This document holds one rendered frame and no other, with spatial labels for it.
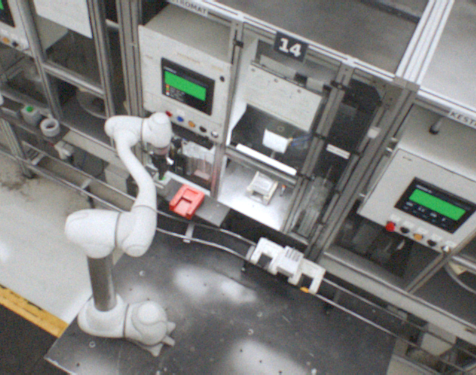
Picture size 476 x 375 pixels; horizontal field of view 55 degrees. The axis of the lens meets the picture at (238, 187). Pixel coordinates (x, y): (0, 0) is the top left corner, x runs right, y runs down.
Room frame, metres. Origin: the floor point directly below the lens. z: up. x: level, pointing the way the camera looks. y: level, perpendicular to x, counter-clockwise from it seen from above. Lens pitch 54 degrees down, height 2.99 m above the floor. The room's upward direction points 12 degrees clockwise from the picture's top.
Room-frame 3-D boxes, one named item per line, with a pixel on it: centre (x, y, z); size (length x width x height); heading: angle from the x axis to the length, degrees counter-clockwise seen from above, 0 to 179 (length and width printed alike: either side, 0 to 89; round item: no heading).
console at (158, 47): (1.57, 0.28, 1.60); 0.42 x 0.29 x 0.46; 73
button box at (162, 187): (1.40, 0.40, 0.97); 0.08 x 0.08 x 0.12; 73
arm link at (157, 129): (1.39, 0.41, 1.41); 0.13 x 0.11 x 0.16; 97
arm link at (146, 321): (0.70, 0.29, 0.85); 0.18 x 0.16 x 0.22; 97
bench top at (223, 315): (0.77, -0.14, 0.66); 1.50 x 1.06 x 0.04; 73
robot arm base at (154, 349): (0.70, 0.26, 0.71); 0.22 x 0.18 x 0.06; 73
